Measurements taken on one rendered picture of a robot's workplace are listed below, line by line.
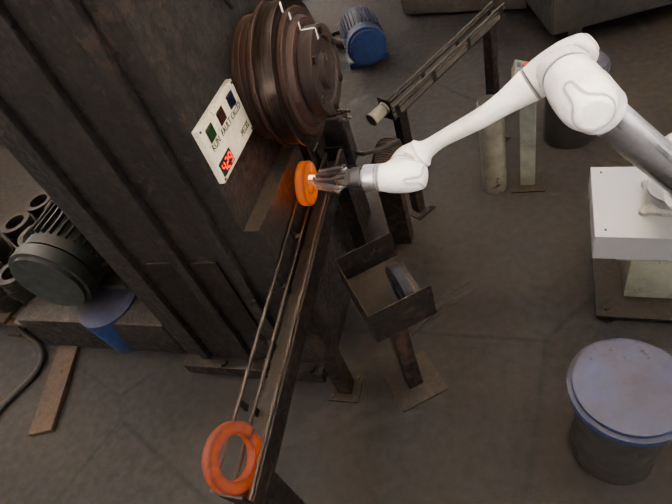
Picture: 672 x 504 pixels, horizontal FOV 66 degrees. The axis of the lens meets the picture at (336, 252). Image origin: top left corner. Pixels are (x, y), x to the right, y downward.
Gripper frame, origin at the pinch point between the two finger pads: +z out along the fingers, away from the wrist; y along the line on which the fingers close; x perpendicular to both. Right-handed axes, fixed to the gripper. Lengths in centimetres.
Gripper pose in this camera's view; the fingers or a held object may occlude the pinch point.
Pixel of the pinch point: (305, 179)
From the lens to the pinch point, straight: 180.2
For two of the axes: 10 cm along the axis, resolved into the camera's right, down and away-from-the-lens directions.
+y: 2.1, -7.5, 6.3
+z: -9.5, -0.1, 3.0
